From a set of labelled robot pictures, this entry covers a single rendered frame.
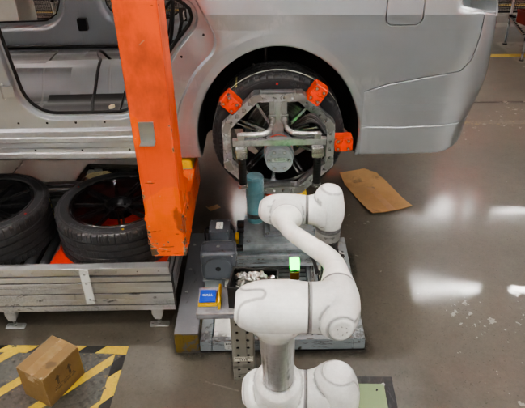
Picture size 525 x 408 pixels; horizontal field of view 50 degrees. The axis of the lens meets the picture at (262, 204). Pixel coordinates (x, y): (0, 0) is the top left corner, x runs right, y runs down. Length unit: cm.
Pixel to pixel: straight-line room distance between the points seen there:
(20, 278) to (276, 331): 181
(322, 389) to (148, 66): 130
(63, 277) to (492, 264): 237
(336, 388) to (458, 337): 123
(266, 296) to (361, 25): 158
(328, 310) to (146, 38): 123
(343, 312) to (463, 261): 218
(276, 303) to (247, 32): 154
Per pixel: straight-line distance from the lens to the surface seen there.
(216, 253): 280
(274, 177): 297
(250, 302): 143
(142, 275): 284
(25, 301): 311
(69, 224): 300
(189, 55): 274
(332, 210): 191
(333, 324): 141
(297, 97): 266
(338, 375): 196
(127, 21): 217
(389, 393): 235
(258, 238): 319
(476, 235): 379
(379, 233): 366
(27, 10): 734
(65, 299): 303
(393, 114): 287
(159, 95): 224
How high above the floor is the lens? 210
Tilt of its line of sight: 33 degrees down
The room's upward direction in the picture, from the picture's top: 2 degrees counter-clockwise
